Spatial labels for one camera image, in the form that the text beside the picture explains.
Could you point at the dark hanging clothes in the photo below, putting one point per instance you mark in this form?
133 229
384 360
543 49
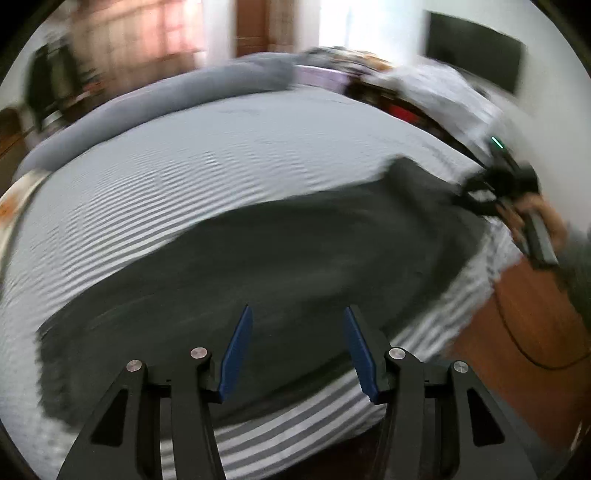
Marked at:
51 78

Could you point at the grey bolster pillow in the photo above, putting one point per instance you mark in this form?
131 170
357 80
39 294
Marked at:
184 92

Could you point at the white patterned cloth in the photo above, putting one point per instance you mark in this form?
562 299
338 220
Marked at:
443 97

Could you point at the black wall television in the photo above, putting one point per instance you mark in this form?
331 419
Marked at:
475 50

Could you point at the brown wooden door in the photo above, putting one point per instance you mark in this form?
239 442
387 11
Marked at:
251 27

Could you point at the purple cloth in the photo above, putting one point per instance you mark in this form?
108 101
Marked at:
323 78

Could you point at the black denim pants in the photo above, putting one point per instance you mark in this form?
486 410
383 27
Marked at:
277 258

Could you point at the person's right hand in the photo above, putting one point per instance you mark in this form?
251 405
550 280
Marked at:
551 217

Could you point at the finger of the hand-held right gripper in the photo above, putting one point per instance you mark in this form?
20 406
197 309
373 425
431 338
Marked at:
471 196

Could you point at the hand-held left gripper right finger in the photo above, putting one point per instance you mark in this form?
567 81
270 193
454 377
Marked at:
358 350

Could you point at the floral blanket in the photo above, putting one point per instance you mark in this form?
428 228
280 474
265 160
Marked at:
341 55

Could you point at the grey white striped bed sheet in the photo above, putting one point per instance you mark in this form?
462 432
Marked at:
184 161

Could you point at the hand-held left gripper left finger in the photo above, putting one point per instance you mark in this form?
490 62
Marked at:
238 350

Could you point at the floral cream pillow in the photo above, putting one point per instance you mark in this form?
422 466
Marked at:
14 198

